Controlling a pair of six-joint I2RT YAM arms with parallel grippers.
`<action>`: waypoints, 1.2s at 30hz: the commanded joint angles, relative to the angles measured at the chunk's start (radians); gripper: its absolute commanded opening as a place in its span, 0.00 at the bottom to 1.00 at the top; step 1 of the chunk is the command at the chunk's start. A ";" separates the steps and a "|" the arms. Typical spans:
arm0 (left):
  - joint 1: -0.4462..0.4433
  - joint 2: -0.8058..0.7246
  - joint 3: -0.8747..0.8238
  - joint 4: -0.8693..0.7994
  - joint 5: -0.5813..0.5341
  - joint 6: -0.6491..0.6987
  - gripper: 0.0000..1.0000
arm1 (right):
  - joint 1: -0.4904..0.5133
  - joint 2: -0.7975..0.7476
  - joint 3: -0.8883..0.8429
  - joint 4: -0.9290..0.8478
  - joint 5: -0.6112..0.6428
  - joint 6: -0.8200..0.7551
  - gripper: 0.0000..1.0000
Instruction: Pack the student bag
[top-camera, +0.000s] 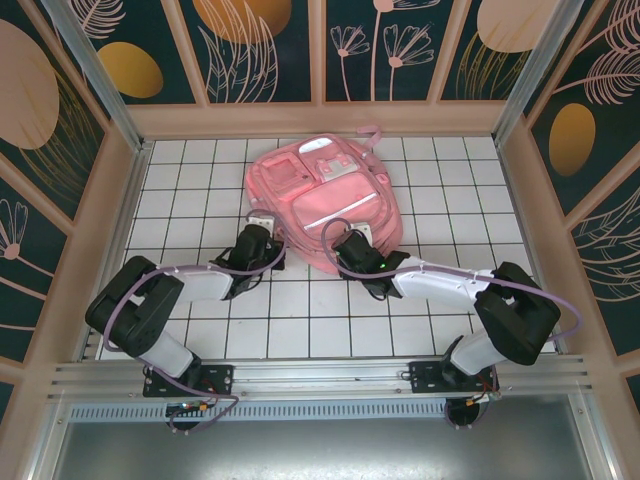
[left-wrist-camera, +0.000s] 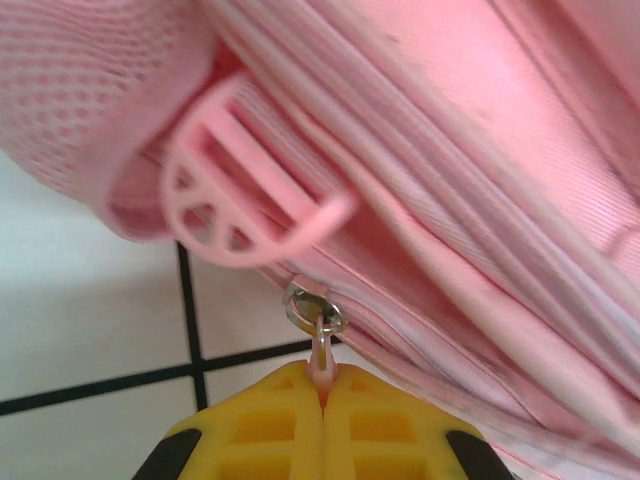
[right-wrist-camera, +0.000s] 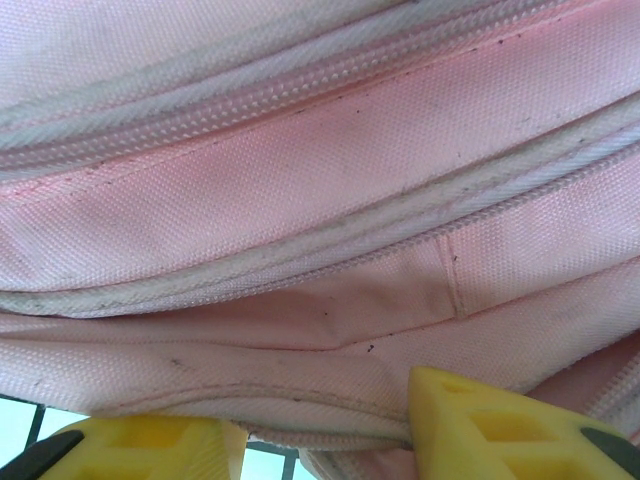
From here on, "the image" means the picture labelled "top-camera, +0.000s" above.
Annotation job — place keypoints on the pink backpack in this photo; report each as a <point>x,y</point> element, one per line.
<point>325,200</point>

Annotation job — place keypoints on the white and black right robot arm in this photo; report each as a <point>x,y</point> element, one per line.
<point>440,285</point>

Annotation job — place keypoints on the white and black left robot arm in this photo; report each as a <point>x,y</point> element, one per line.
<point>205,282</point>

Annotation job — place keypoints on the clear acrylic bar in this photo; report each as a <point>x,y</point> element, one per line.
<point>98,75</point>

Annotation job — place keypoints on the aluminium mounting rail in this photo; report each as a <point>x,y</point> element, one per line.
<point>325,375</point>

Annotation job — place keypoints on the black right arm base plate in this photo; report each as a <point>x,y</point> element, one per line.
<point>422,377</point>

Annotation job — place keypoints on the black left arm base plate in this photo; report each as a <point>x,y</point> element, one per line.
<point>220,380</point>

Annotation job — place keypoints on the aluminium side rail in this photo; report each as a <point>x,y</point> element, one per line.
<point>132,190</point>

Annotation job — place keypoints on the aluminium corner post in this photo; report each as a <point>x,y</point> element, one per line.
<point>532,75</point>

